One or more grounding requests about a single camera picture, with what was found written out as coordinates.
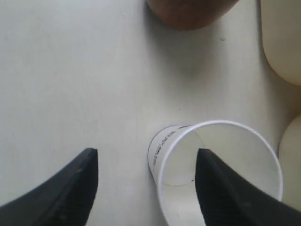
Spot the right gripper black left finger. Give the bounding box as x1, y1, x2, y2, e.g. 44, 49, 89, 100
0, 148, 98, 226

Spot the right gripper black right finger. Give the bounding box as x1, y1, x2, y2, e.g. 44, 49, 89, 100
195, 148, 301, 226

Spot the white paper cup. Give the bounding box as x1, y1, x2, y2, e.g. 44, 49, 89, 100
148, 120, 283, 226

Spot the cream plastic bin right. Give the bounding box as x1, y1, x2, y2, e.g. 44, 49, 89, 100
279, 116, 301, 209

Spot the cream plastic bin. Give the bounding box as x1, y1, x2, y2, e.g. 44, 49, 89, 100
260, 0, 301, 86
279, 116, 301, 209

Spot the cream plastic bin middle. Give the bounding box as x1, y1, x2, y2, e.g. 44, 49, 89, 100
260, 0, 301, 86

